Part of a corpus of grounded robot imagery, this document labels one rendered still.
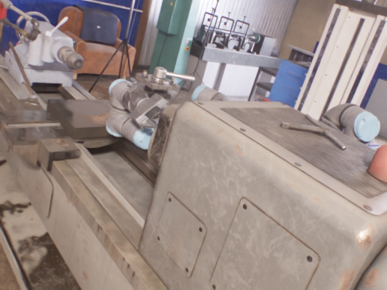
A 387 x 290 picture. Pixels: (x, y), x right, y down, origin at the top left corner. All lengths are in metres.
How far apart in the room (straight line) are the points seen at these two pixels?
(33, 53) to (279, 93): 2.06
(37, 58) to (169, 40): 4.12
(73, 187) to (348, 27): 1.61
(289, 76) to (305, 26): 5.98
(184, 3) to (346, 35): 4.04
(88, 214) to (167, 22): 4.84
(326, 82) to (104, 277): 1.55
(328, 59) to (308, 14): 7.07
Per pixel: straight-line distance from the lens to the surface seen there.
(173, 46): 6.03
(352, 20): 2.20
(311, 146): 0.91
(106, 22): 5.69
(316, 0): 9.23
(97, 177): 1.50
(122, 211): 1.33
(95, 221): 1.29
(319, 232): 0.71
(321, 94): 2.23
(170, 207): 0.99
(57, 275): 1.69
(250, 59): 6.84
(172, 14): 5.86
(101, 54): 5.45
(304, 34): 9.22
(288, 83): 3.30
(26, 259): 1.76
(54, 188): 1.65
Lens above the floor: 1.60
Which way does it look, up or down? 20 degrees down
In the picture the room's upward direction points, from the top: 17 degrees clockwise
